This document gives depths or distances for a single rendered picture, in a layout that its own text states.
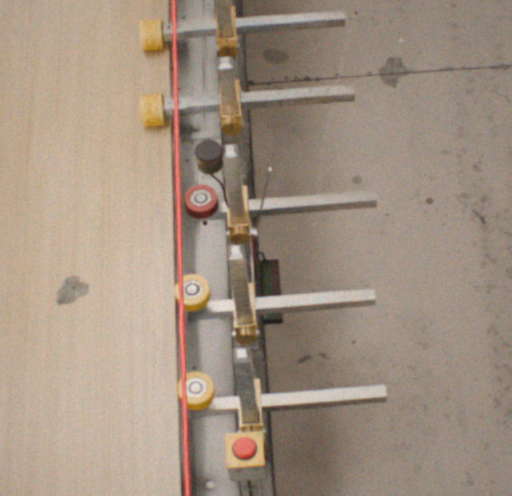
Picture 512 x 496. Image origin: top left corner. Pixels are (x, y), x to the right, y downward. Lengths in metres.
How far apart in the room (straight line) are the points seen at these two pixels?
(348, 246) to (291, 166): 0.36
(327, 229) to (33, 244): 1.29
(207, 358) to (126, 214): 0.41
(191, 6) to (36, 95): 0.71
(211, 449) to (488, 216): 1.46
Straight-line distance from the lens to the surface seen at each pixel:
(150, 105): 3.28
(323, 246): 4.17
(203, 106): 3.29
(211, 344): 3.30
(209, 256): 3.43
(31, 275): 3.14
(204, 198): 3.18
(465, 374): 3.96
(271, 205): 3.21
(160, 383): 2.95
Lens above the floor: 3.49
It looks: 56 degrees down
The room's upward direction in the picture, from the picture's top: 6 degrees counter-clockwise
